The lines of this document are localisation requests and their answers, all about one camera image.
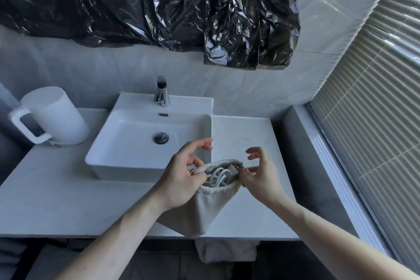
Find person's right hand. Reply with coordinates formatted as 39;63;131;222
239;147;290;207

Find person's left hand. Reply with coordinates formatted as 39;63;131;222
154;138;214;211

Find beige drawstring cloth bag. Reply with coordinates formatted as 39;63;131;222
157;159;246;238

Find person's left forearm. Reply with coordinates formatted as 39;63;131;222
54;188;179;280

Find person's right forearm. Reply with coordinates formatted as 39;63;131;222
267;193;420;280

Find grey charger adapter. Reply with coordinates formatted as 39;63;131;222
226;164;242;183

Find chrome faucet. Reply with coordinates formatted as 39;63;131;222
154;75;171;108

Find white ceramic sink basin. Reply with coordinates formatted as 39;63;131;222
85;92;214;182

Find white towel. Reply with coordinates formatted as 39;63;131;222
195;240;258;264

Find window blinds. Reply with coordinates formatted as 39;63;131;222
308;0;420;274

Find white electric kettle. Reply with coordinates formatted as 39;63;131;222
9;86;90;146

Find black plastic sheet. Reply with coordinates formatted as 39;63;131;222
0;0;301;70

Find white cable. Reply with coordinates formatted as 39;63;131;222
205;168;232;188

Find white window frame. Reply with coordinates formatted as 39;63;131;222
307;103;404;262

